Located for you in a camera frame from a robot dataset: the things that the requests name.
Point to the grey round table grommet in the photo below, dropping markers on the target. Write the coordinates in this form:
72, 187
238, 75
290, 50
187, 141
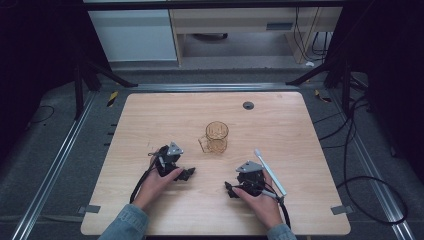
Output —
248, 105

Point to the grey tape piece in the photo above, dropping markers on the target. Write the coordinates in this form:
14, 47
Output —
90, 209
341, 210

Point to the yellow black tape strip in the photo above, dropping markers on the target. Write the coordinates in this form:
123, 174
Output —
321, 97
112, 98

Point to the amber glass cup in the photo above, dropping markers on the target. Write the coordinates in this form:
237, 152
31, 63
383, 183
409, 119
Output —
216, 140

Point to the person's left hand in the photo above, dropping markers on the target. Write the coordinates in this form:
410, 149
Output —
151, 188

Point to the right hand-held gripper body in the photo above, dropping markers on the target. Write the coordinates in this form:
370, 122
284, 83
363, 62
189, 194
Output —
253, 176

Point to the aluminium floor rail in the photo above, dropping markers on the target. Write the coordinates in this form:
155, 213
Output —
50, 173
376, 186
213, 87

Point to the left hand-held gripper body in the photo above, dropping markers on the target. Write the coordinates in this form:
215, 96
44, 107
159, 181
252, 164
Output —
165, 165

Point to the white cabinet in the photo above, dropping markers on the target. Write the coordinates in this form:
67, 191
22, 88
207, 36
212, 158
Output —
133, 36

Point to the person's right hand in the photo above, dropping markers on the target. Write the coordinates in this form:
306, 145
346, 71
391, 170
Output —
265, 208

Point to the black metal stand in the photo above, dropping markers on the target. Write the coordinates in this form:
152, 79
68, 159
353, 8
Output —
345, 86
79, 90

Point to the small white floor object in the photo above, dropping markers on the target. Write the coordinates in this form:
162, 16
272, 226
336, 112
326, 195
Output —
310, 64

